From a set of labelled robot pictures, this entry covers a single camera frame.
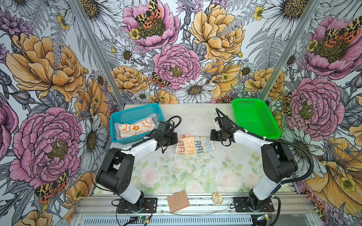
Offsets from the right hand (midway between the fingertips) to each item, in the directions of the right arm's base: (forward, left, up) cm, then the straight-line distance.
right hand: (211, 139), depth 93 cm
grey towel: (+6, +62, +4) cm, 62 cm away
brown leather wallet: (-34, +22, -5) cm, 41 cm away
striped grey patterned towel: (-2, +14, -2) cm, 14 cm away
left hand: (-2, +23, +1) cm, 23 cm away
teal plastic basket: (+28, +69, -6) cm, 75 cm away
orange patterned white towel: (+8, +57, +2) cm, 57 cm away
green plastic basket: (+25, -37, -6) cm, 45 cm away
